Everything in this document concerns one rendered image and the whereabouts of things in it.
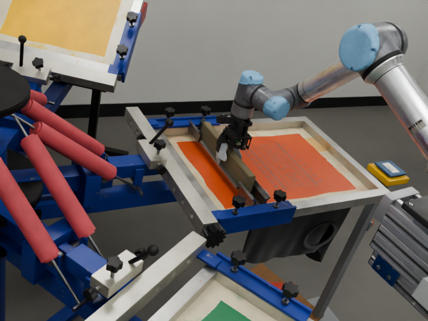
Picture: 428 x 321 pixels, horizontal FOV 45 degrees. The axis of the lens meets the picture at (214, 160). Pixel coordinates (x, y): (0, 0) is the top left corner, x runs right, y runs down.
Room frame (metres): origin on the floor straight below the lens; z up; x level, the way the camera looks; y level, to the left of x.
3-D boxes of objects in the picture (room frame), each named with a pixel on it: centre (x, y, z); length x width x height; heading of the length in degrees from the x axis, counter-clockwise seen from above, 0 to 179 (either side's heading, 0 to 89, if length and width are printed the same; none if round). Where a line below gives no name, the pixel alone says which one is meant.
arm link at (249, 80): (1.57, -0.05, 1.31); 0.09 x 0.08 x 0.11; 49
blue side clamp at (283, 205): (1.34, -0.17, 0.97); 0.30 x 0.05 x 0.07; 126
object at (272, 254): (1.59, -0.36, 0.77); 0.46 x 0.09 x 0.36; 126
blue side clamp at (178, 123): (1.80, 0.15, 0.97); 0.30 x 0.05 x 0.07; 126
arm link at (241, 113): (1.57, -0.05, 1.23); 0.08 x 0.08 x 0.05
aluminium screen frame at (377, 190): (1.71, -0.21, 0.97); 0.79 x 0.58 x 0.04; 126
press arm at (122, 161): (1.38, 0.25, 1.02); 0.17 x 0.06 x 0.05; 126
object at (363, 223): (1.94, -0.74, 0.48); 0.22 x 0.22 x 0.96; 36
